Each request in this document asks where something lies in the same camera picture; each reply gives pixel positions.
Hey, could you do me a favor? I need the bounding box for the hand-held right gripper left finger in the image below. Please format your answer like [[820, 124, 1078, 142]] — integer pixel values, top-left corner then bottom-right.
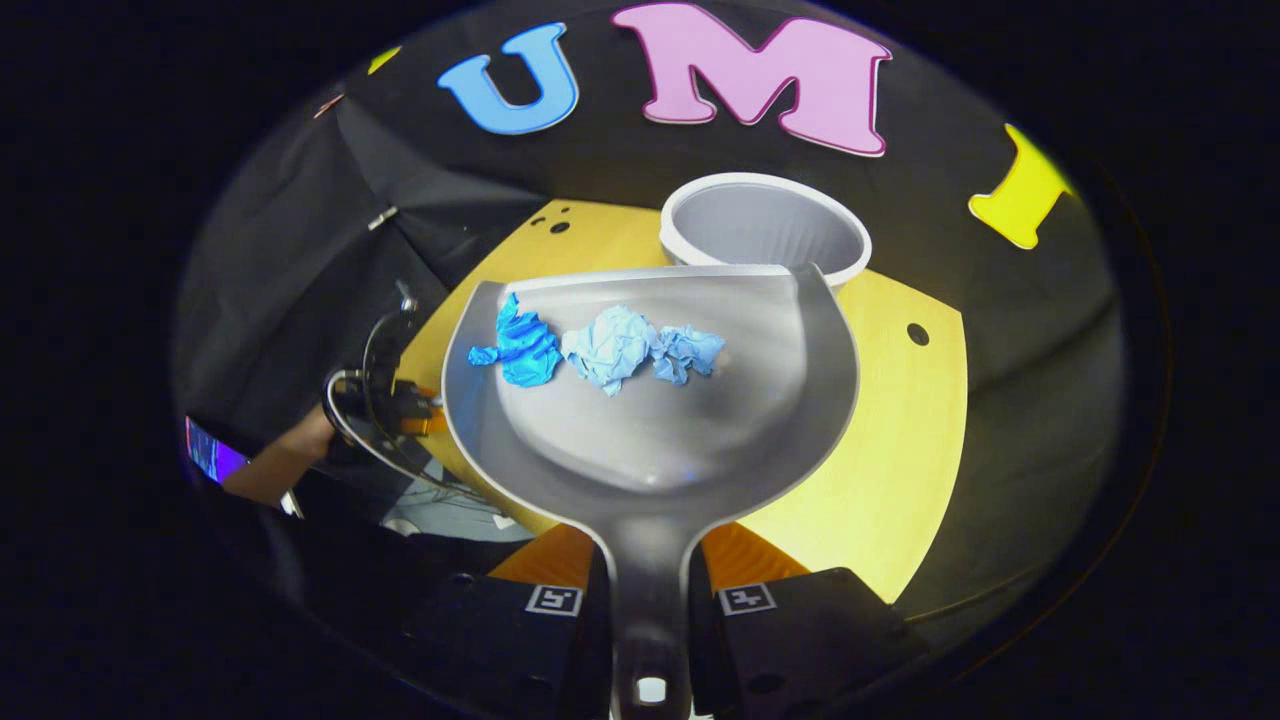
[[400, 522, 613, 720]]

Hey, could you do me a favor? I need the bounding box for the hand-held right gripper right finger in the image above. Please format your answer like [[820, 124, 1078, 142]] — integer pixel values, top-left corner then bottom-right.
[[688, 520, 928, 720]]

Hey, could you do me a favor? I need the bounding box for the small light blue paper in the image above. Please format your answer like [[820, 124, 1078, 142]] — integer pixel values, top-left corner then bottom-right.
[[650, 324, 727, 387]]

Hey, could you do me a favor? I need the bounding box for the purple lit screen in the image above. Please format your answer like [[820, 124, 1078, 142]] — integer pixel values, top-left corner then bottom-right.
[[184, 416, 250, 485]]

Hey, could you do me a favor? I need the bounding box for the wooden desktop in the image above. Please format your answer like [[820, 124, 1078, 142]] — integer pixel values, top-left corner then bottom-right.
[[395, 198, 969, 605]]

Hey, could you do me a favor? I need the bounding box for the pale blue paper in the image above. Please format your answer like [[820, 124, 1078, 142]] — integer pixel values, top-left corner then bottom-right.
[[560, 304, 659, 398]]

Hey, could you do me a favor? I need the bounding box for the grey dustpan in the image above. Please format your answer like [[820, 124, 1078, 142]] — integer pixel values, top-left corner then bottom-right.
[[440, 263, 861, 720]]

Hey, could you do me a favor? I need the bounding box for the white ribbed garbage bin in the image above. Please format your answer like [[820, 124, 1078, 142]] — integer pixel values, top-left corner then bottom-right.
[[659, 172, 873, 292]]

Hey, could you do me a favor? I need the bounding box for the grey cable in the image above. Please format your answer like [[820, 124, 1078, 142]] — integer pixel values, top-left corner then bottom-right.
[[322, 366, 491, 498]]

